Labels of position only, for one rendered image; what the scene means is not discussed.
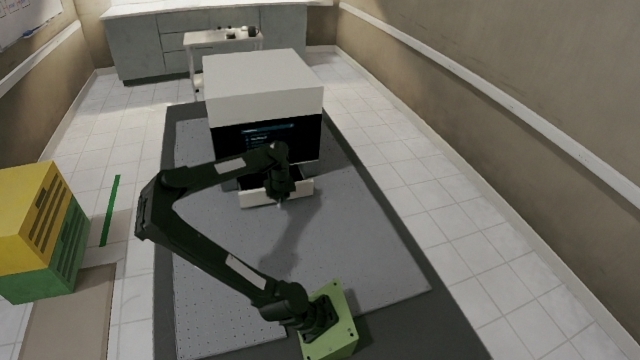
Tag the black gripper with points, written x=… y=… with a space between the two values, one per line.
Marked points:
x=279 y=189

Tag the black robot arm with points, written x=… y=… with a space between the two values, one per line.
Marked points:
x=162 y=225

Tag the white imager box with drawer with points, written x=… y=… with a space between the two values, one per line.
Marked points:
x=253 y=98

